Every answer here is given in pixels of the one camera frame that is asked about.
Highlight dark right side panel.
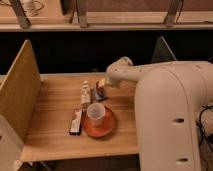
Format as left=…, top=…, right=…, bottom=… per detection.
left=151, top=36, right=177, bottom=63

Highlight black cables on floor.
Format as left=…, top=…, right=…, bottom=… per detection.
left=196, top=103, right=213, bottom=154

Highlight orange-brown plate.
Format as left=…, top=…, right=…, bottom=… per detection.
left=81, top=107, right=116, bottom=138

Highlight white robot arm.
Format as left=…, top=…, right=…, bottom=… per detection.
left=101, top=57, right=213, bottom=171

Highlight left wooden side panel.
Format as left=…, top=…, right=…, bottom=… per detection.
left=0, top=40, right=41, bottom=142

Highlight wooden shelf rail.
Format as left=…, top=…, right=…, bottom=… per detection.
left=0, top=11, right=213, bottom=32

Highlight small white bottle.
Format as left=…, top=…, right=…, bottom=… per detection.
left=81, top=80, right=91, bottom=108

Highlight clear plastic cup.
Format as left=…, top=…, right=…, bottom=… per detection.
left=86, top=103, right=106, bottom=126

